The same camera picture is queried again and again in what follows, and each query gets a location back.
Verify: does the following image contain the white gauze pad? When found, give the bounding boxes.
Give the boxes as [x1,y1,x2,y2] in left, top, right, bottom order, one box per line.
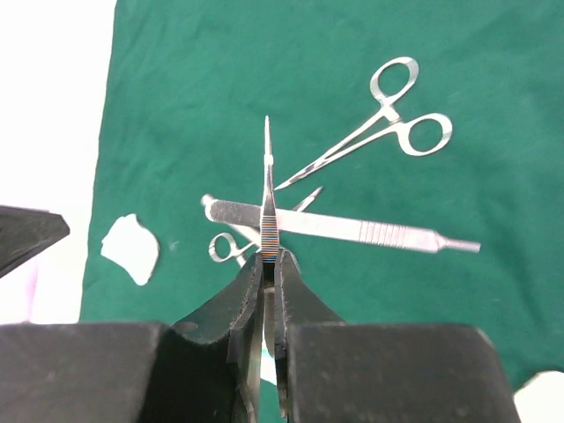
[100,213,160,286]
[514,371,564,423]

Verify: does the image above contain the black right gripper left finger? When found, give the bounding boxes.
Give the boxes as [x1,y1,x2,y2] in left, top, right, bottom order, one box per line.
[140,253,264,422]

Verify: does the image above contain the white gauze pad left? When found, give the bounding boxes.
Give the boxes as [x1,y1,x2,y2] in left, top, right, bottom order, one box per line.
[100,213,160,286]

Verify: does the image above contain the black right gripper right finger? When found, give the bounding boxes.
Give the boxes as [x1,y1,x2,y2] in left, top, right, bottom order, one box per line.
[272,249,347,422]

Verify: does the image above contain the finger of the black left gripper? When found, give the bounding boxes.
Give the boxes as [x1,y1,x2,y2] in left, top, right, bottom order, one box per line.
[0,205,70,277]

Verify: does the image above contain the steel tweezers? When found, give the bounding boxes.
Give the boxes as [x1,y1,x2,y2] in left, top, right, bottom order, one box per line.
[204,198,480,254]

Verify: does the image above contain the white gauze pad middle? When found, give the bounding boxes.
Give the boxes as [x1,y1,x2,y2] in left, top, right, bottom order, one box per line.
[514,371,564,423]

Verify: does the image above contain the steel hemostat forceps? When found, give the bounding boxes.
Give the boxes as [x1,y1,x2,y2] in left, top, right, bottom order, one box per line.
[201,186,323,268]
[276,56,453,190]

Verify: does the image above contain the green surgical drape cloth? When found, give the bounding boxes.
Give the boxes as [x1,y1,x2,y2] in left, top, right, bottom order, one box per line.
[78,0,564,391]

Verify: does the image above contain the steel scalpel handle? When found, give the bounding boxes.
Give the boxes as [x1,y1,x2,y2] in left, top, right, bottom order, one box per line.
[260,115,279,263]

